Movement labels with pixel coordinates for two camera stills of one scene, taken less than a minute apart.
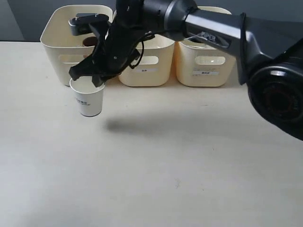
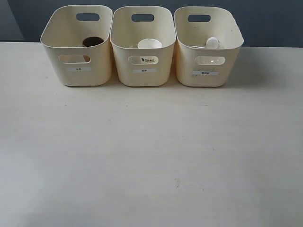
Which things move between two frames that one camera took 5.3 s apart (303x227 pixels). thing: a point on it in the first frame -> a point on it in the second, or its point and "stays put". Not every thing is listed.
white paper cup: x=89 y=96 -> x=149 y=43
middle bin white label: x=146 y=70 stays put
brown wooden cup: x=90 y=41 stays put
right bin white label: x=205 y=73 stays put
